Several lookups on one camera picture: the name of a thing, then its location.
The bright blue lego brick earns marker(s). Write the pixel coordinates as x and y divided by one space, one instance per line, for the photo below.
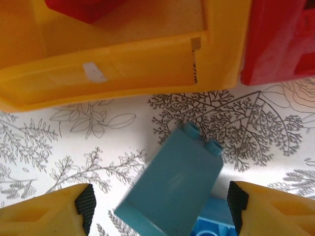
214 223

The tall red lego brick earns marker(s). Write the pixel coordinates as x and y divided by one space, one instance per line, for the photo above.
78 9

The yellow plastic bin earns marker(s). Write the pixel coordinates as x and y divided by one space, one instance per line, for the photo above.
147 64

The floral tablecloth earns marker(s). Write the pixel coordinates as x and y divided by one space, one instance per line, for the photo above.
73 159

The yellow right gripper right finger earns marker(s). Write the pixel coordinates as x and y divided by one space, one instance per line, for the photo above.
283 216

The red plastic bin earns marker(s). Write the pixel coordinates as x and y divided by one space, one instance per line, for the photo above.
270 49

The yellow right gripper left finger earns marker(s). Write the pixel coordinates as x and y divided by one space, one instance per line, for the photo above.
37 218

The teal sloped lego brick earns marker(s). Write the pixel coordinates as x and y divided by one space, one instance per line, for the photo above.
172 186

